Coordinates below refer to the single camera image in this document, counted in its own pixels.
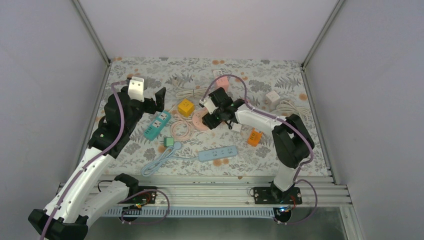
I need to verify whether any teal power strip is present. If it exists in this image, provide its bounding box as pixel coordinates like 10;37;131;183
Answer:
144;110;172;141

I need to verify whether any blue power strip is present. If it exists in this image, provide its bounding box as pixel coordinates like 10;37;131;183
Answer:
198;145;238;162

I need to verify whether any floral patterned table mat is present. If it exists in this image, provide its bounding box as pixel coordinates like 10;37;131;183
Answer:
100;57;327;178

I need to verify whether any aluminium corner frame post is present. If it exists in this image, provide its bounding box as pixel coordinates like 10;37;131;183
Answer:
301;0;345;71

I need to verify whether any white power strip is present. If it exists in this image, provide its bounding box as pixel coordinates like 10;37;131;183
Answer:
212;69;223;79

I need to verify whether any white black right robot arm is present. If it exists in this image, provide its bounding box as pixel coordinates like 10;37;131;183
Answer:
199;87;315;204

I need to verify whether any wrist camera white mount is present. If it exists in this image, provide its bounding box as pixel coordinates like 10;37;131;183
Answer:
199;97;218;115
127;76;145;102

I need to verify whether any green small adapter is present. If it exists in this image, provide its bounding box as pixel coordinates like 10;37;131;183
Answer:
163;137;175;148

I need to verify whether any aluminium rail base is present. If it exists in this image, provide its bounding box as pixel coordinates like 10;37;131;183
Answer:
52;175;354;220

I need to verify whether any yellow cube socket adapter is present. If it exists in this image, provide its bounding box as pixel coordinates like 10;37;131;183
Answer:
177;98;195;118

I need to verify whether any orange power strip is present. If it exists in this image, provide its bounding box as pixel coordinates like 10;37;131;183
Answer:
247;128;263;147

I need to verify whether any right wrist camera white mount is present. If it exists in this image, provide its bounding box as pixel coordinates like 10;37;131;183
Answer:
199;97;218;115

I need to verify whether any left aluminium corner post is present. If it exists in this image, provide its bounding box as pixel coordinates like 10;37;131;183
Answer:
71;0;111;66

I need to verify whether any white cube socket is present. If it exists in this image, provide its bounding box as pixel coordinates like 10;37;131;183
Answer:
264;90;280;105

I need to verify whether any pink cube socket adapter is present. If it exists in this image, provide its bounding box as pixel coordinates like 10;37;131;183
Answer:
215;76;230;91

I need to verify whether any white small charger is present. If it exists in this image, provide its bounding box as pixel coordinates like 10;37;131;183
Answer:
231;122;242;133

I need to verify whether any blue coiled cable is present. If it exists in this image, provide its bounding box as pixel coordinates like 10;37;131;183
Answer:
141;141;200;178

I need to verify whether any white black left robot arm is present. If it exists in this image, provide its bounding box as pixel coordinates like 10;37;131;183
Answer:
28;80;166;240

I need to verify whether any round pink power socket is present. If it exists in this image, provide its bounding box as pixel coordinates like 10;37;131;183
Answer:
191;109;210;132

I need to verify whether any pink coiled cable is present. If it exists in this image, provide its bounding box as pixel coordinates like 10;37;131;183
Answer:
169;114;194;142

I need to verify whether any white power strip cable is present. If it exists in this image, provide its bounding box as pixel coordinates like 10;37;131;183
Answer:
170;76;208;100

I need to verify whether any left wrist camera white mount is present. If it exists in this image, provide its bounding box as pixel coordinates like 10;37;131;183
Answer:
127;76;145;102

